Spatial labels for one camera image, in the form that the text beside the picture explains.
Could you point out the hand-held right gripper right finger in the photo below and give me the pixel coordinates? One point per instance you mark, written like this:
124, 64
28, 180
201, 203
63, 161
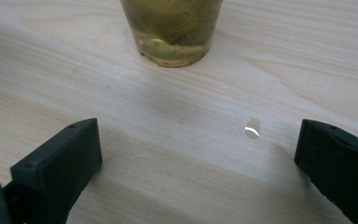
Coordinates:
341, 165

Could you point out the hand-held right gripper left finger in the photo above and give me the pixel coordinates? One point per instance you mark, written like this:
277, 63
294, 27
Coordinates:
59, 158

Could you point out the clear cup of yellow liquid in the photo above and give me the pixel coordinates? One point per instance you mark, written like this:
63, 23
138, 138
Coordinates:
171, 29

